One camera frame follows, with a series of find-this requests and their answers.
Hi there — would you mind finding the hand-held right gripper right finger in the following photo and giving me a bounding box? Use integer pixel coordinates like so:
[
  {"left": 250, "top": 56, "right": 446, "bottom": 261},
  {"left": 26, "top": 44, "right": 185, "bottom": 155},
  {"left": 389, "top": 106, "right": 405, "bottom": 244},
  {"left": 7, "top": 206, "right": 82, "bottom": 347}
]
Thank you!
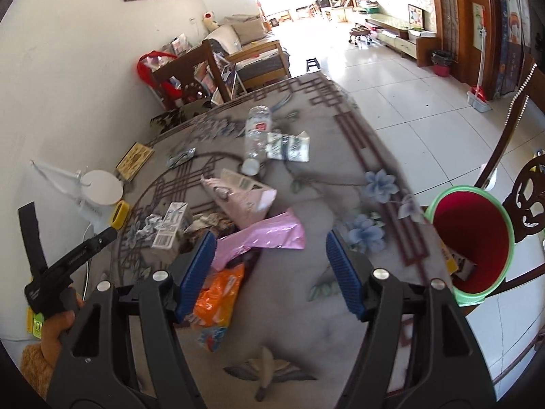
[{"left": 326, "top": 230, "right": 497, "bottom": 409}]

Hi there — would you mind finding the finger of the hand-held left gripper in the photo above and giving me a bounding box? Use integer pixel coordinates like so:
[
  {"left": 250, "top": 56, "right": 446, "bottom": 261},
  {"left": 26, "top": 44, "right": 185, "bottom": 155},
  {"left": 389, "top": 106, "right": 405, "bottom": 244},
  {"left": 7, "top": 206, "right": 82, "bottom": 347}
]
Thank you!
[{"left": 45, "top": 227, "right": 119, "bottom": 278}]

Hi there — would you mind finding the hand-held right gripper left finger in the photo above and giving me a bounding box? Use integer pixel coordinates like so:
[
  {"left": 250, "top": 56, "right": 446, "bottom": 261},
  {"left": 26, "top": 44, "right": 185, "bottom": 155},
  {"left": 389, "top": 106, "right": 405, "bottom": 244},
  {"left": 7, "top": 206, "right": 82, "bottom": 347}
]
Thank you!
[{"left": 46, "top": 231, "right": 218, "bottom": 409}]

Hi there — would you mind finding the orange snack bag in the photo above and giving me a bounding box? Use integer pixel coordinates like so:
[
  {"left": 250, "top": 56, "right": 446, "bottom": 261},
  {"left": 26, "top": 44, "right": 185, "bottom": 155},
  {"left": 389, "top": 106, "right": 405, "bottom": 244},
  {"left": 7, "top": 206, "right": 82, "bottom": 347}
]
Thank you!
[{"left": 193, "top": 263, "right": 245, "bottom": 352}]

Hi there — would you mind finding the pink foil wrapper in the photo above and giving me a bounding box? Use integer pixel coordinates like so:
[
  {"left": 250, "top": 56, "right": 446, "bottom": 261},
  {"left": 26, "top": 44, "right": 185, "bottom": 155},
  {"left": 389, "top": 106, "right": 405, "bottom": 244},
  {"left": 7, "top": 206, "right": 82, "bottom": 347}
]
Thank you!
[{"left": 211, "top": 207, "right": 306, "bottom": 271}]

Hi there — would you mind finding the pink snack box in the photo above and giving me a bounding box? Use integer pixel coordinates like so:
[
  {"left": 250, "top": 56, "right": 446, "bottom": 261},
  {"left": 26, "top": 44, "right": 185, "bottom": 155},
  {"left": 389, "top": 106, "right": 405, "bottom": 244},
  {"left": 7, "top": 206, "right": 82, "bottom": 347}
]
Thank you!
[{"left": 200, "top": 168, "right": 277, "bottom": 230}]

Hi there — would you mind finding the red bin with green rim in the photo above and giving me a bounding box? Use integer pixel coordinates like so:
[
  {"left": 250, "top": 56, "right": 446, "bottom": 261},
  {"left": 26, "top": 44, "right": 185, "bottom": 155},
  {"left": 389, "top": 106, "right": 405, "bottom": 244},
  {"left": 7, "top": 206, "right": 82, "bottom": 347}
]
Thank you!
[{"left": 426, "top": 185, "right": 516, "bottom": 307}]

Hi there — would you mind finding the floral paper cup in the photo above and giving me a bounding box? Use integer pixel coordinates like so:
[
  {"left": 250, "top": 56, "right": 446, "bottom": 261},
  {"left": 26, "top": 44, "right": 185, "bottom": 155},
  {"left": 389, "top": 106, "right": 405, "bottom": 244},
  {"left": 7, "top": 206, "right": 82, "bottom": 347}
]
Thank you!
[{"left": 266, "top": 131, "right": 311, "bottom": 163}]

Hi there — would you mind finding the person's left forearm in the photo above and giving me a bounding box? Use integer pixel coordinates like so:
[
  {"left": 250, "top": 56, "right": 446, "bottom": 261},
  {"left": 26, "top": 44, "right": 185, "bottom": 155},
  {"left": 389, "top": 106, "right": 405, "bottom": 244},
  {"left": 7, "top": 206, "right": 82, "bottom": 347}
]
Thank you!
[{"left": 20, "top": 343, "right": 54, "bottom": 399}]

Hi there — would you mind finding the person's left hand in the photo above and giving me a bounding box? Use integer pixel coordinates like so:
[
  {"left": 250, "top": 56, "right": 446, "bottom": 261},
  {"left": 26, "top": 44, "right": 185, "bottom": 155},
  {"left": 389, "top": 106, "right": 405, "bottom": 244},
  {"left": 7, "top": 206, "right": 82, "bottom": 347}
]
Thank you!
[{"left": 40, "top": 298, "right": 86, "bottom": 369}]

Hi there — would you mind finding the crumpled paper wrapper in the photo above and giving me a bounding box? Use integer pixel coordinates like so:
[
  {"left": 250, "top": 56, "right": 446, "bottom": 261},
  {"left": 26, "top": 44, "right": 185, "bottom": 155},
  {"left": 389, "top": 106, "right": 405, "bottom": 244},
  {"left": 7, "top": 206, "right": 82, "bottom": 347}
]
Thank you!
[{"left": 187, "top": 213, "right": 235, "bottom": 237}]

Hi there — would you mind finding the white drink carton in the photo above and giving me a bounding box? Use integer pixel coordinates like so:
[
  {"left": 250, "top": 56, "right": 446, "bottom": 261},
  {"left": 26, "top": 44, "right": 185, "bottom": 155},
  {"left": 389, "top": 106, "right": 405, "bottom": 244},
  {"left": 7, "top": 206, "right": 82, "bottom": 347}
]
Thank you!
[{"left": 140, "top": 201, "right": 190, "bottom": 265}]

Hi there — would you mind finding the white router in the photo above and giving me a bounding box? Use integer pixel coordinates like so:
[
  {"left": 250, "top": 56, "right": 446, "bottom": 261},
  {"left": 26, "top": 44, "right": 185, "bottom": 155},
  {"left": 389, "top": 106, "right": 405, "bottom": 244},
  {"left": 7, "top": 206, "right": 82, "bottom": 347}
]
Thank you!
[{"left": 30, "top": 160, "right": 124, "bottom": 222}]

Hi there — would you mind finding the crumpled silver wrapper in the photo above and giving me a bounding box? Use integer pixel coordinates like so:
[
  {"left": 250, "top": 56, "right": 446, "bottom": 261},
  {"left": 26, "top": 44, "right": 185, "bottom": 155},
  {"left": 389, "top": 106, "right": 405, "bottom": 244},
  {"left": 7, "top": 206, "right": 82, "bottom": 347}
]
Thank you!
[{"left": 135, "top": 215, "right": 165, "bottom": 239}]

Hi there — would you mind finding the small green packet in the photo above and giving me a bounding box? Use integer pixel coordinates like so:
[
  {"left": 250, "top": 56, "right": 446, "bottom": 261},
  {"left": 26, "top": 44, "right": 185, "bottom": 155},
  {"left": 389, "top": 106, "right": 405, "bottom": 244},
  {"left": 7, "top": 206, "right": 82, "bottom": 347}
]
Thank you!
[{"left": 165, "top": 147, "right": 197, "bottom": 168}]

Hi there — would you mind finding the small cardboard box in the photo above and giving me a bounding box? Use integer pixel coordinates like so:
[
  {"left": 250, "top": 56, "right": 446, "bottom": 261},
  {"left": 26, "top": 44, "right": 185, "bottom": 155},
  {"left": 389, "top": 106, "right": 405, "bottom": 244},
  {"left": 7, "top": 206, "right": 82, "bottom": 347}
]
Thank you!
[{"left": 440, "top": 243, "right": 475, "bottom": 282}]

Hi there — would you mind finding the clear plastic water bottle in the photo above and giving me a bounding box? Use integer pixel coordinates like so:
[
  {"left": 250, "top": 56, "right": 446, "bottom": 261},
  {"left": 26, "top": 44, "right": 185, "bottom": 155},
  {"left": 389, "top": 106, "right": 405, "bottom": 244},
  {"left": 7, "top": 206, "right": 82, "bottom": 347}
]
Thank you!
[{"left": 242, "top": 104, "right": 273, "bottom": 175}]

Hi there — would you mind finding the red bag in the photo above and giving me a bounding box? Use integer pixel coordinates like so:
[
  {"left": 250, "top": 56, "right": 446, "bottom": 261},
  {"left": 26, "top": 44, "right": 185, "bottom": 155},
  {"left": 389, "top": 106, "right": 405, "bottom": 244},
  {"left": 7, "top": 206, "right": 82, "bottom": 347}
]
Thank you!
[{"left": 136, "top": 50, "right": 180, "bottom": 107}]

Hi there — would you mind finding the carved wooden chair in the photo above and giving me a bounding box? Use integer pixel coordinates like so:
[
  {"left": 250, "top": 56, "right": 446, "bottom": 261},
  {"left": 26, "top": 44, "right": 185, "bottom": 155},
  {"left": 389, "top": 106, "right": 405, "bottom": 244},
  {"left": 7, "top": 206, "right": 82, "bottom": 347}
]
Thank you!
[{"left": 472, "top": 55, "right": 545, "bottom": 303}]

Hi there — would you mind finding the white metal rack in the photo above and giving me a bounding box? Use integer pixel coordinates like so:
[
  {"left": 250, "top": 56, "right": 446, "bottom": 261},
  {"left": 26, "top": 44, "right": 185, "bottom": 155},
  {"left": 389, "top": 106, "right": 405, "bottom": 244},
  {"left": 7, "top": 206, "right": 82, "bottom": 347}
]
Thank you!
[{"left": 221, "top": 60, "right": 248, "bottom": 95}]

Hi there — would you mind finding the plain wooden chair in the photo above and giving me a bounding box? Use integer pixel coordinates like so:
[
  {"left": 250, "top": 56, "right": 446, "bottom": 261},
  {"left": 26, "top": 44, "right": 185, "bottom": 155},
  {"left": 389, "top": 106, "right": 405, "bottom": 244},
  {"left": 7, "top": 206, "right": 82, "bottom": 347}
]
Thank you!
[{"left": 152, "top": 40, "right": 233, "bottom": 111}]

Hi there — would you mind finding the broom with dustpan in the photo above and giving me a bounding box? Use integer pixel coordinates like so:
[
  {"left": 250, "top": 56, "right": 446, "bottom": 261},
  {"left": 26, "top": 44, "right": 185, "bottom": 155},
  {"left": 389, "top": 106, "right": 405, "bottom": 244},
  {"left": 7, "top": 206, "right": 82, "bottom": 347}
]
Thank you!
[{"left": 467, "top": 26, "right": 490, "bottom": 113}]

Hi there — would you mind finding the wooden sofa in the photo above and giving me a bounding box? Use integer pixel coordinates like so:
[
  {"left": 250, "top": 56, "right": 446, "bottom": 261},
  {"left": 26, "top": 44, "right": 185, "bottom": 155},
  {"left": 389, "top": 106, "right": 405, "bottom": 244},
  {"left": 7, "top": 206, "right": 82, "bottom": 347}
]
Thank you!
[{"left": 202, "top": 15, "right": 292, "bottom": 90}]

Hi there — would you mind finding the red wastebasket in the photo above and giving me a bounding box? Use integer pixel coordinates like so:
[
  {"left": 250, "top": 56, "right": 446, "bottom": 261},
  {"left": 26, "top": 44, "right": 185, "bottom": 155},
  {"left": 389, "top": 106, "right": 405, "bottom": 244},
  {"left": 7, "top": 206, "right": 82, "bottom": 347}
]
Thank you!
[{"left": 431, "top": 50, "right": 454, "bottom": 77}]

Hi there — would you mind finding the round wheeled stool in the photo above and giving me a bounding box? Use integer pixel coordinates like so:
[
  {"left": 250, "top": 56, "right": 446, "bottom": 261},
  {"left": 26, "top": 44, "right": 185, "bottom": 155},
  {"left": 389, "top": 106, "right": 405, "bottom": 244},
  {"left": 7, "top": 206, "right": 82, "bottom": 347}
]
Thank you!
[{"left": 348, "top": 26, "right": 374, "bottom": 45}]

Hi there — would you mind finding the beige pillow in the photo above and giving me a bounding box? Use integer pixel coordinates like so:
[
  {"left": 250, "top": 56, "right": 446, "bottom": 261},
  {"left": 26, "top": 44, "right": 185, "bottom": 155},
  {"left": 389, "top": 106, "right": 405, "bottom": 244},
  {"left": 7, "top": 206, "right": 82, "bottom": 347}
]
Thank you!
[{"left": 231, "top": 19, "right": 268, "bottom": 45}]

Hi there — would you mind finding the television cabinet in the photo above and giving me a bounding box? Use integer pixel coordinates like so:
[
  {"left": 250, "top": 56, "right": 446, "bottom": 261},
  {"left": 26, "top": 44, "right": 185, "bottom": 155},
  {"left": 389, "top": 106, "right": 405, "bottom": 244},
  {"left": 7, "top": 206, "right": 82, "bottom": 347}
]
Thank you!
[{"left": 358, "top": 9, "right": 439, "bottom": 66}]

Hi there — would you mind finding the colourful framed picture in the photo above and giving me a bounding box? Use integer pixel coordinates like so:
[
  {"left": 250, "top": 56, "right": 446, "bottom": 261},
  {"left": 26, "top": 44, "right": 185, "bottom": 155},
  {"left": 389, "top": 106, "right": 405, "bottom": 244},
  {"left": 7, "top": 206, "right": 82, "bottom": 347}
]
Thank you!
[{"left": 407, "top": 4, "right": 425, "bottom": 30}]

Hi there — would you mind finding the blue printed door curtain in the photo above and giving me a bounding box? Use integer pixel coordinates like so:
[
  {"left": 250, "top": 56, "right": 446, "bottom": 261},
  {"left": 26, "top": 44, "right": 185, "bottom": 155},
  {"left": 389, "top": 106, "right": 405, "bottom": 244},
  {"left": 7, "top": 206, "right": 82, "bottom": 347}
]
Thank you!
[{"left": 494, "top": 0, "right": 537, "bottom": 101}]

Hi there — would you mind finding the white bead string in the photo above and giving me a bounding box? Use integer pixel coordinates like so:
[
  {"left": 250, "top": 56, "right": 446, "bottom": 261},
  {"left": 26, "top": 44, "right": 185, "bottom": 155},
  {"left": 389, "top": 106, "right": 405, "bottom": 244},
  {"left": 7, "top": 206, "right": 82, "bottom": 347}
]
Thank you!
[{"left": 508, "top": 63, "right": 536, "bottom": 131}]

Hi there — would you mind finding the small wall scroll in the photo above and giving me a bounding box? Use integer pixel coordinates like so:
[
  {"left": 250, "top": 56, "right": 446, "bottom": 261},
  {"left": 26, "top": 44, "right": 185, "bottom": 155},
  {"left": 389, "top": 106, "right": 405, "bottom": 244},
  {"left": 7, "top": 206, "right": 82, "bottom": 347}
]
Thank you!
[{"left": 472, "top": 2, "right": 486, "bottom": 49}]

